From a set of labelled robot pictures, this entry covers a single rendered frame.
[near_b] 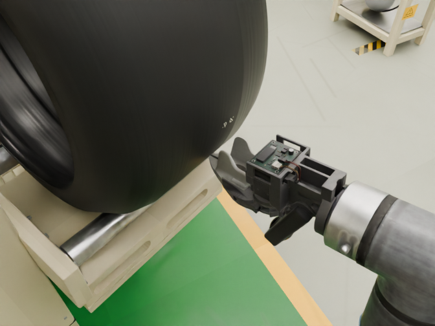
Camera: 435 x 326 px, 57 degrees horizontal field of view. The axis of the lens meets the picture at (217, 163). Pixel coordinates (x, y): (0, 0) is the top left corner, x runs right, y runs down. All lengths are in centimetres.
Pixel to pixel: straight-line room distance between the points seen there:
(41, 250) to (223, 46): 40
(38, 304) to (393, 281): 61
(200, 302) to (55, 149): 96
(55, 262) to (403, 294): 46
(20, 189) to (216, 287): 92
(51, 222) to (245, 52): 55
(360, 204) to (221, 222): 135
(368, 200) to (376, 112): 201
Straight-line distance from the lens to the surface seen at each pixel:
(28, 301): 82
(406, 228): 47
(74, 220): 87
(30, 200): 93
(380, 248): 47
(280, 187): 50
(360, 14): 316
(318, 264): 173
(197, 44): 43
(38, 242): 67
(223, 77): 48
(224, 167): 57
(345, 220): 48
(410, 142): 236
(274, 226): 59
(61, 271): 63
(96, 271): 72
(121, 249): 73
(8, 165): 88
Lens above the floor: 147
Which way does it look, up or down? 47 degrees down
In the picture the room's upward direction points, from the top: straight up
